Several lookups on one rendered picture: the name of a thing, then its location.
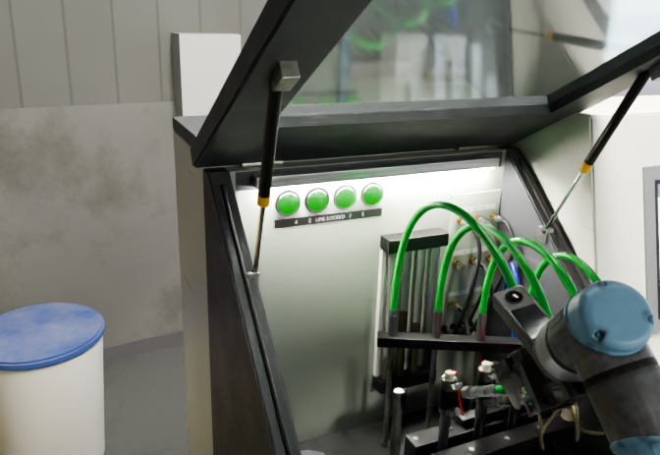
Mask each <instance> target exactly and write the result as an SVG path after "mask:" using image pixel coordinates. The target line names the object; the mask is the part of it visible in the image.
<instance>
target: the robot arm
mask: <svg viewBox="0 0 660 455"><path fill-rule="evenodd" d="M493 307H494V309H495V310H496V311H497V313H498V314H499V315H500V316H501V317H502V318H503V319H504V321H505V322H506V323H507V325H508V326H509V327H510V329H511V330H512V331H513V332H514V334H515V335H516V336H517V338H518V339H519V340H520V342H521V343H522V344H523V347H522V348H519V349H517V350H515V351H514V352H512V353H511V354H509V355H508V358H507V359H504V360H503V361H502V362H500V363H498V364H497V365H496V366H495V367H494V371H495V374H496V378H497V380H498V383H499V384H501V385H502V386H503V387H504V389H505V391H506V393H507V395H508V397H509V399H510V401H511V402H512V404H513V406H514V408H515V409H517V410H519V409H520V408H521V401H520V394H519V391H520V389H522V388H523V385H524V389H525V392H526V394H527V396H528V397H526V398H525V399H523V400H522V401H523V403H524V406H525V408H526V411H527V413H528V415H529V417H530V418H531V417H533V416H534V415H536V414H538V413H542V412H545V411H548V412H555V411H558V410H561V409H564V408H567V407H571V406H573V405H574V404H575V403H580V402H581V401H582V400H584V399H586V398H588V397H589V399H590V402H591V404H592V406H593V408H594V410H595V412H596V415H597V417H598V419H599V421H600V423H601V425H602V427H603V429H604V431H605V433H606V435H607V438H608V440H609V442H610V444H611V445H610V449H611V451H612V452H613V453H614V454H615V455H660V366H659V364H658V362H657V360H656V358H655V356H654V354H653V352H652V351H651V349H650V347H649V345H648V343H647V342H648V340H649V339H650V337H651V335H652V333H653V330H654V314H653V311H652V308H651V307H650V305H649V303H648V302H647V300H646V299H645V298H644V297H643V296H642V295H641V294H640V293H639V292H638V291H637V290H636V289H635V288H634V287H632V286H630V285H628V284H626V283H623V282H620V281H615V280H602V281H596V282H594V283H592V284H590V285H588V286H587V287H586V288H584V289H583V290H582V291H579V292H577V293H575V294H574V295H573V296H571V297H570V298H569V300H568V301H567V303H566V305H565V306H564V307H563V308H562V309H561V310H560V311H559V312H557V313H556V314H555V315H554V316H553V317H552V318H551V317H550V316H549V315H548V314H547V313H546V312H545V310H544V309H543V308H542V307H540V306H539V305H538V303H537V302H536V301H535V300H534V299H533V298H532V296H531V295H530V294H529V293H528V292H527V291H526V289H525V288H524V286H523V285H518V286H516V287H513V288H510V289H507V290H504V291H501V292H498V293H495V294H493ZM528 400H529V401H530V402H531V406H532V408H533V411H534V412H533V413H532V411H531V408H530V406H529V403H528Z"/></svg>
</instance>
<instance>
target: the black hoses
mask: <svg viewBox="0 0 660 455"><path fill-rule="evenodd" d="M500 222H503V223H505V225H506V227H507V229H508V231H509V233H510V235H511V239H513V238H516V237H515V234H514V231H513V229H512V227H511V225H510V223H509V222H508V221H507V220H506V219H504V218H501V219H500ZM472 233H473V235H474V237H475V240H476V243H477V259H476V264H475V269H474V273H473V276H472V279H471V283H470V286H469V289H468V292H467V297H466V300H465V303H464V306H463V307H462V308H461V307H459V308H458V311H460V312H461V314H460V317H459V319H458V322H457V324H455V323H452V324H451V325H450V329H452V330H454V331H453V333H452V334H458V335H471V334H472V333H473V332H476V325H477V319H476V320H475V323H473V321H472V319H473V317H474V315H475V312H476V310H477V308H478V306H479V304H480V300H481V294H482V289H483V286H482V289H481V291H480V293H479V296H478V298H477V300H476V302H475V305H474V307H473V309H472V311H471V313H470V315H469V317H468V316H467V313H466V310H467V307H468V303H469V300H470V297H471V294H472V291H473V288H474V284H475V281H476V277H477V274H478V270H479V268H480V267H482V268H483V270H484V273H485V276H486V273H487V270H488V268H487V267H486V265H485V264H483V263H480V261H481V254H482V246H481V242H480V238H479V237H478V235H477V234H476V233H475V232H474V231H473V230H472ZM503 279H504V277H503V275H502V273H501V275H500V277H499V279H498V281H497V283H496V285H495V287H494V289H493V285H492V283H491V287H490V292H489V294H490V296H489V298H488V304H487V319H488V317H489V315H490V313H491V310H492V308H493V294H495V293H496V292H497V290H498V288H499V287H500V285H501V283H502V281H503ZM463 319H464V322H463ZM470 326H471V329H469V327H470ZM459 328H462V329H463V330H462V331H461V333H460V334H459V331H458V330H459ZM441 330H442V331H443V332H445V333H446V334H450V332H449V330H448V327H447V326H446V325H443V326H442V327H441Z"/></svg>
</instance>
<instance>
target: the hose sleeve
mask: <svg viewBox="0 0 660 455"><path fill-rule="evenodd" d="M497 385H500V384H489V385H481V386H472V387H469V388H468V389H467V396H468V397H469V398H480V397H497V396H501V395H502V394H501V395H499V394H497V393H496V390H495V388H496V386H497Z"/></svg>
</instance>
